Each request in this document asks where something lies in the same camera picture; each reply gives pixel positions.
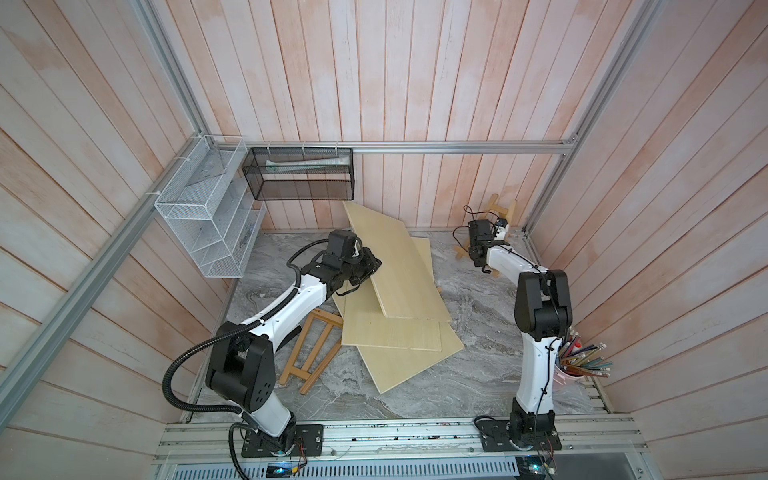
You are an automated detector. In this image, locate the plywood board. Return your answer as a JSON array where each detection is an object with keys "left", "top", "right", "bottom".
[
  {"left": 358, "top": 324, "right": 464, "bottom": 394},
  {"left": 344, "top": 202, "right": 451, "bottom": 322},
  {"left": 333, "top": 238, "right": 451, "bottom": 351}
]

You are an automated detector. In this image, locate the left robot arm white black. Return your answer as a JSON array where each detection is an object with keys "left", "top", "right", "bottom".
[{"left": 205, "top": 230, "right": 382, "bottom": 455}]

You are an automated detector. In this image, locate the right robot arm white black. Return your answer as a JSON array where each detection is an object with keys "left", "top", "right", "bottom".
[{"left": 467, "top": 218, "right": 573, "bottom": 449}]

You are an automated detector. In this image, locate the white mesh tiered shelf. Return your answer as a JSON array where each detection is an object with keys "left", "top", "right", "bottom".
[{"left": 155, "top": 135, "right": 266, "bottom": 278}]

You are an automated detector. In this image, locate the pink cup of pencils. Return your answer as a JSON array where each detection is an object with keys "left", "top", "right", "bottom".
[{"left": 554, "top": 327, "right": 613, "bottom": 388}]

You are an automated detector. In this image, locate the black mesh wire basket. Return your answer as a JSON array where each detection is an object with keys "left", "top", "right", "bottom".
[{"left": 241, "top": 146, "right": 355, "bottom": 201}]

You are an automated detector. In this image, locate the black corrugated cable conduit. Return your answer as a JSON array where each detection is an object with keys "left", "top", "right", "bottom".
[{"left": 161, "top": 238, "right": 330, "bottom": 480}]

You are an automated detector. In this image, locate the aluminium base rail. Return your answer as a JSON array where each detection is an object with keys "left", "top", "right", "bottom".
[{"left": 152, "top": 413, "right": 652, "bottom": 480}]

